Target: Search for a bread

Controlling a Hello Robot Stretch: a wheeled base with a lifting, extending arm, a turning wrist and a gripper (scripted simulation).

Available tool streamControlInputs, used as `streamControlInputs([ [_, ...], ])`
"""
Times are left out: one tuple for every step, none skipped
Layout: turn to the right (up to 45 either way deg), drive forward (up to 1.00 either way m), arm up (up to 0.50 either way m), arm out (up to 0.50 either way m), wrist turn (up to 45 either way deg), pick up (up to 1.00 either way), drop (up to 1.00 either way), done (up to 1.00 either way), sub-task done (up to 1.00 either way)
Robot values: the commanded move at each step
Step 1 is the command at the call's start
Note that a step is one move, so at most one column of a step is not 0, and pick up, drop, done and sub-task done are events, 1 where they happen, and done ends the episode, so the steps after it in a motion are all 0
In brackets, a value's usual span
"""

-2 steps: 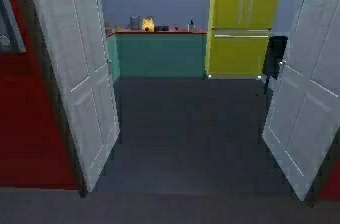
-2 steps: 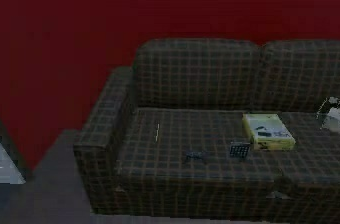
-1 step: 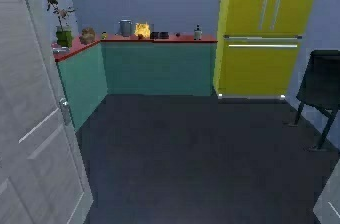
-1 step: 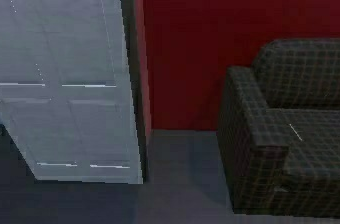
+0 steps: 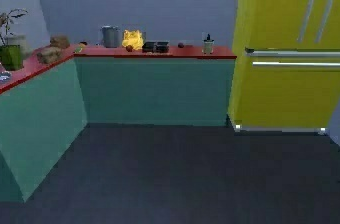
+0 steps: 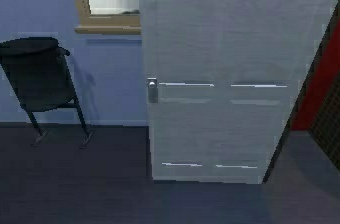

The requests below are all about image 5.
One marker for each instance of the brown bread loaf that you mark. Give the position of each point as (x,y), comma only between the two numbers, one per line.
(49,54)
(60,41)

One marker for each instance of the teal counter with red top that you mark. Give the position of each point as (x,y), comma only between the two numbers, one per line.
(118,90)

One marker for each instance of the dark red round fruit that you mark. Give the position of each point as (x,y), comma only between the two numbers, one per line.
(180,45)

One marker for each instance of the red apple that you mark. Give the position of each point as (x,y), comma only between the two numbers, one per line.
(129,48)

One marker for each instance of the grey soap bottle black pump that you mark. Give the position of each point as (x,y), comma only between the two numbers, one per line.
(208,46)

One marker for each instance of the yellow toaster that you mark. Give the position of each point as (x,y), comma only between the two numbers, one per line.
(133,40)

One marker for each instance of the grey metal pot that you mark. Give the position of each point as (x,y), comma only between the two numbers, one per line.
(110,36)

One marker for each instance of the green small utensil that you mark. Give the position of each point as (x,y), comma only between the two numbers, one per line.
(78,49)

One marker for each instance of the yellow fridge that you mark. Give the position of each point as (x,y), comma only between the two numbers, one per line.
(288,93)

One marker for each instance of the pale grey container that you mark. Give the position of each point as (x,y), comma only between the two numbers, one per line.
(20,42)

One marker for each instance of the house plant in green pot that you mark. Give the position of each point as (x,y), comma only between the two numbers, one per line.
(8,55)

